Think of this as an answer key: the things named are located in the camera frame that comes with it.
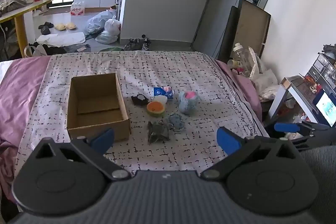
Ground blue tissue packet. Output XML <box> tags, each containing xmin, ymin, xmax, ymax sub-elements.
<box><xmin>152</xmin><ymin>86</ymin><xmax>174</xmax><ymax>100</ymax></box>

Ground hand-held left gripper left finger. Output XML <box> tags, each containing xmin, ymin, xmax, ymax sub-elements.
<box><xmin>34</xmin><ymin>127</ymin><xmax>132</xmax><ymax>182</ymax></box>

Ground dark grey cloth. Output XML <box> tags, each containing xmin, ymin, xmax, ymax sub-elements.
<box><xmin>147</xmin><ymin>120</ymin><xmax>171</xmax><ymax>145</ymax></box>

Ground tablet with lit screen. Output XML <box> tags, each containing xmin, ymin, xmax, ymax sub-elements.
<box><xmin>313</xmin><ymin>91</ymin><xmax>336</xmax><ymax>127</ymax></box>

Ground clear plastic bag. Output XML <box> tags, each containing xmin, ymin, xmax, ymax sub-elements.
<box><xmin>95</xmin><ymin>31</ymin><xmax>119</xmax><ymax>44</ymax></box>

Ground brown folded board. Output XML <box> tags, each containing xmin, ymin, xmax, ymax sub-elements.
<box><xmin>232</xmin><ymin>0</ymin><xmax>272</xmax><ymax>58</ymax></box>

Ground orange green melon plush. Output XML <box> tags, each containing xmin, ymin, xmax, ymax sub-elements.
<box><xmin>146</xmin><ymin>101</ymin><xmax>165</xmax><ymax>118</ymax></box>

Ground person's right forearm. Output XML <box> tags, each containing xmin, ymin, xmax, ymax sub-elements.
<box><xmin>298</xmin><ymin>146</ymin><xmax>336</xmax><ymax>224</ymax></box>

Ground black clothes on floor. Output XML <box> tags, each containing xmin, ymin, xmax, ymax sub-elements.
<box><xmin>28</xmin><ymin>43</ymin><xmax>90</xmax><ymax>56</ymax></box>

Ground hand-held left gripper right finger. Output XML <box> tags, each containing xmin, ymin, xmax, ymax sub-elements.
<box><xmin>201</xmin><ymin>126</ymin><xmax>303</xmax><ymax>180</ymax></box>

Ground white black printed bedsheet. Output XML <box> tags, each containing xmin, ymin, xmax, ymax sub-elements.
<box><xmin>14</xmin><ymin>51</ymin><xmax>269</xmax><ymax>183</ymax></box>

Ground white plastic bag red print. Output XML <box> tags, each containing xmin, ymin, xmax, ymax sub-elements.
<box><xmin>104</xmin><ymin>16</ymin><xmax>122</xmax><ymax>36</ymax></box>

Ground small white side table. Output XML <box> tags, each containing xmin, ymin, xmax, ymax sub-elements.
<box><xmin>267</xmin><ymin>76</ymin><xmax>336</xmax><ymax>128</ymax></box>

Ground white tote bag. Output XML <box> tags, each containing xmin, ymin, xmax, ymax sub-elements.
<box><xmin>24</xmin><ymin>45</ymin><xmax>48</xmax><ymax>58</ymax></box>

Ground brown cardboard box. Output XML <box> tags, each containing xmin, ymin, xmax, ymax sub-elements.
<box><xmin>66</xmin><ymin>72</ymin><xmax>131</xmax><ymax>143</ymax></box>

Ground blue pink fluffy ball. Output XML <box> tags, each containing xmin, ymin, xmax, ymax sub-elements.
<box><xmin>178</xmin><ymin>91</ymin><xmax>199</xmax><ymax>115</ymax></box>

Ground clear plastic bottle white cap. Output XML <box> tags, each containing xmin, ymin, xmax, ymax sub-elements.
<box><xmin>232</xmin><ymin>43</ymin><xmax>253</xmax><ymax>77</ymax></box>

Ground grey plastic bag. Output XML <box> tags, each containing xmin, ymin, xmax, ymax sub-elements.
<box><xmin>86</xmin><ymin>10</ymin><xmax>117</xmax><ymax>34</ymax></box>

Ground small drawer organizer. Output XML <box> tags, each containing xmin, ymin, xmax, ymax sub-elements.
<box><xmin>305</xmin><ymin>52</ymin><xmax>336</xmax><ymax>95</ymax></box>

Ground white floor cloth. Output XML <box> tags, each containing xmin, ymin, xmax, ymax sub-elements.
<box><xmin>36</xmin><ymin>32</ymin><xmax>86</xmax><ymax>47</ymax></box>

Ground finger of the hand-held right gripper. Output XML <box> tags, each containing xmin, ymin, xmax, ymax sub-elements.
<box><xmin>274</xmin><ymin>121</ymin><xmax>320</xmax><ymax>136</ymax></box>

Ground grey sneaker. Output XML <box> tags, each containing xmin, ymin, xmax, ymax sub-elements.
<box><xmin>141</xmin><ymin>35</ymin><xmax>152</xmax><ymax>51</ymax></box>
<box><xmin>122</xmin><ymin>38</ymin><xmax>142</xmax><ymax>51</ymax></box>

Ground white crumpled plastic bag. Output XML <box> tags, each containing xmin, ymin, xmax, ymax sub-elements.
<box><xmin>246</xmin><ymin>47</ymin><xmax>279</xmax><ymax>102</ymax></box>

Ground dark cloth pile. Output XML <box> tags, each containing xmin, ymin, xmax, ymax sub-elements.
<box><xmin>0</xmin><ymin>0</ymin><xmax>32</xmax><ymax>18</ymax></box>

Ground yellow legged table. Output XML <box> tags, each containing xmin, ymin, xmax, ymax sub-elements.
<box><xmin>0</xmin><ymin>0</ymin><xmax>57</xmax><ymax>58</ymax></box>

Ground small black cloth item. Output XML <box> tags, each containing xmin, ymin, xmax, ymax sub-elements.
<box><xmin>131</xmin><ymin>94</ymin><xmax>149</xmax><ymax>106</ymax></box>

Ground pack of water bottles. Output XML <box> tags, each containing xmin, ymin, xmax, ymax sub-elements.
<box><xmin>70</xmin><ymin>1</ymin><xmax>86</xmax><ymax>17</ymax></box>

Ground blue knitted scrunchie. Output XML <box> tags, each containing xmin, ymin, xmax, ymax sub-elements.
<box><xmin>167</xmin><ymin>113</ymin><xmax>186</xmax><ymax>133</ymax></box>

